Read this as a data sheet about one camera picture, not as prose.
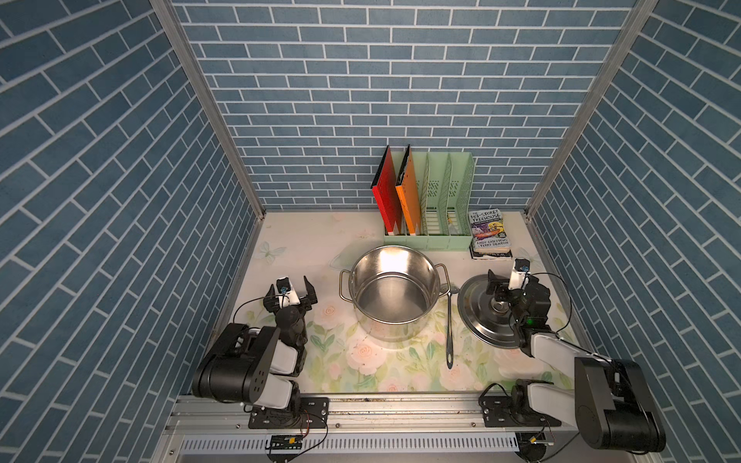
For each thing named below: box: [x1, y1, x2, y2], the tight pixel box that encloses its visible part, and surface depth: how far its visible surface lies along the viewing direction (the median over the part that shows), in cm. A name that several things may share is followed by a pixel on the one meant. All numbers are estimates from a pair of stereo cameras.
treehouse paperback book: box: [468, 208, 512, 253], surface depth 110 cm
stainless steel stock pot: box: [338, 245, 451, 344], surface depth 88 cm
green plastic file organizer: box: [384, 151, 476, 252], surface depth 114 cm
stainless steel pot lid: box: [457, 273, 521, 350], surface depth 94 cm
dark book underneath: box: [468, 243, 513, 260], surface depth 107 cm
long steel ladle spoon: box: [435, 263, 455, 370], surface depth 87 cm
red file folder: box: [370, 144, 404, 233], surface depth 92 cm
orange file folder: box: [395, 146, 421, 236], surface depth 96 cm
